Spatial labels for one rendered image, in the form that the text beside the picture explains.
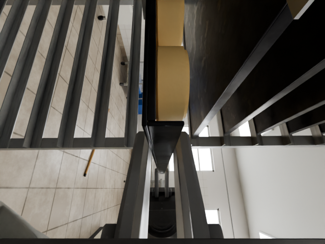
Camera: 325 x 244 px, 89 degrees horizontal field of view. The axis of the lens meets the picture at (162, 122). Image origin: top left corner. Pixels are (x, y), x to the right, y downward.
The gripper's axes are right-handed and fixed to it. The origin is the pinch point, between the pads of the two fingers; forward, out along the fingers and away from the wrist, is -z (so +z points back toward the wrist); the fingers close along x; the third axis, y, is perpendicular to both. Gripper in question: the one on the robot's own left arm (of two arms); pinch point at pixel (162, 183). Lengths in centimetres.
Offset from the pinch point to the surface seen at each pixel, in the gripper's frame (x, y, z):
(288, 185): 212, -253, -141
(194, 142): 9.1, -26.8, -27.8
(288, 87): 17.5, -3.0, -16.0
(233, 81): 8.4, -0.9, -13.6
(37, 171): -87, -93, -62
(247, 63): 8.6, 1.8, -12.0
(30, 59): -45, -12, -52
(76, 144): -24.5, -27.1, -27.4
